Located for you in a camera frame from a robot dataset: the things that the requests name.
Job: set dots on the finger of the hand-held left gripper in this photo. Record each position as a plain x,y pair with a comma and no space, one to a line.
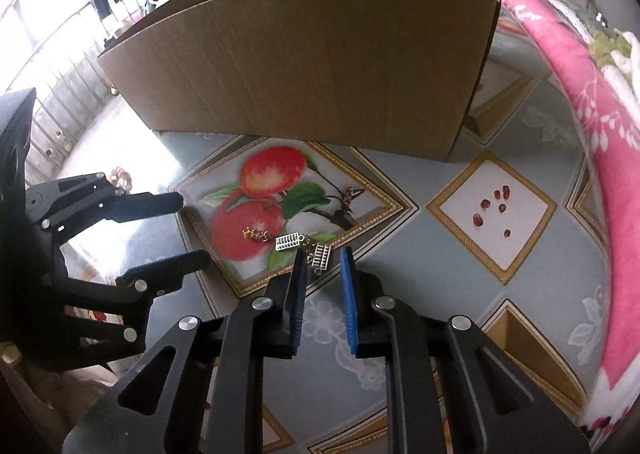
150,204
170,269

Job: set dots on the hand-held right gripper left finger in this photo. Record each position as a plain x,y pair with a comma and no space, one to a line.
299,299

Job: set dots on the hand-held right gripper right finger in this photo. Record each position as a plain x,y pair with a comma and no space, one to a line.
348,299

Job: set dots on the silver abacus earring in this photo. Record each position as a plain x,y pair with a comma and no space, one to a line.
320,258
289,242

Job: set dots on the brown cardboard box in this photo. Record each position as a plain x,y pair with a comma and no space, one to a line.
310,63

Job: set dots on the wooden cabinet with knobs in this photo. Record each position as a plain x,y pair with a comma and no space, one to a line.
65,108

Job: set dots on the pink floral blanket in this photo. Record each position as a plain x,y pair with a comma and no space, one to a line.
595,143

